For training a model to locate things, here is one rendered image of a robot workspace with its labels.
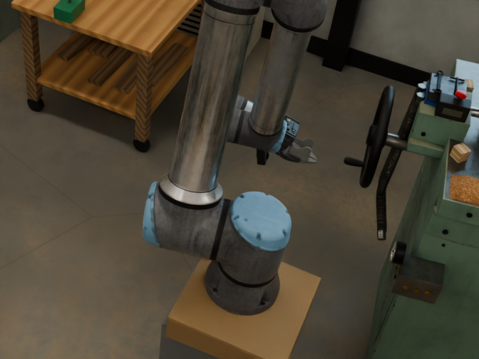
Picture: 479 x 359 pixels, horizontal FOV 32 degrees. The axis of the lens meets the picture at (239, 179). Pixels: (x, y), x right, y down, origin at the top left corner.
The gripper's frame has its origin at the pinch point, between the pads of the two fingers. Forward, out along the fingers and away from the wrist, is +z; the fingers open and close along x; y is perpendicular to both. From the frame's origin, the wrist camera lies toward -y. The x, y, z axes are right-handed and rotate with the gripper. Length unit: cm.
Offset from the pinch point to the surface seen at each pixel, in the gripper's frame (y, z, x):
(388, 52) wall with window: -46, 38, 144
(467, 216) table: 29.8, 32.1, -24.1
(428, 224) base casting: 17.0, 29.5, -18.7
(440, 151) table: 27.5, 24.3, -3.1
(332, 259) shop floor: -60, 39, 27
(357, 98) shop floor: -61, 35, 122
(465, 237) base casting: 19.1, 39.3, -18.7
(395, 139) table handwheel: 19.6, 14.9, 2.3
